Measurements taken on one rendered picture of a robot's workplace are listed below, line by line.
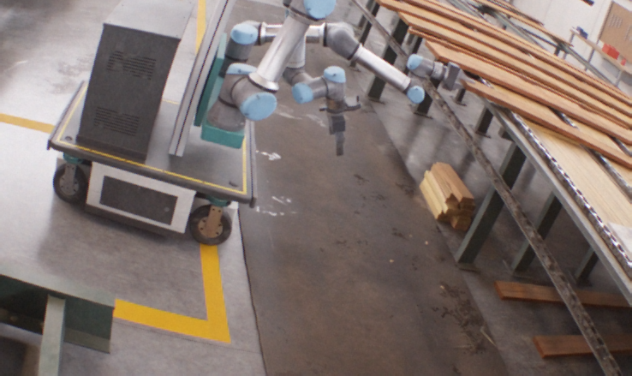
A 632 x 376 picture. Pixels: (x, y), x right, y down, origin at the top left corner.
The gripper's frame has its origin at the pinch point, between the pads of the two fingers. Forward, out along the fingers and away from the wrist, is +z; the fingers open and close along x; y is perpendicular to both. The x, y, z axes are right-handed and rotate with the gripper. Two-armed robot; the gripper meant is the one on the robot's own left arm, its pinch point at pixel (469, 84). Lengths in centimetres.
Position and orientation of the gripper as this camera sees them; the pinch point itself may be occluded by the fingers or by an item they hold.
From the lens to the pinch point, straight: 312.8
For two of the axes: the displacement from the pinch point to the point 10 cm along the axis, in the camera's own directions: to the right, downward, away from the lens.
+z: 9.4, 2.9, 2.0
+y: 0.4, 4.8, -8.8
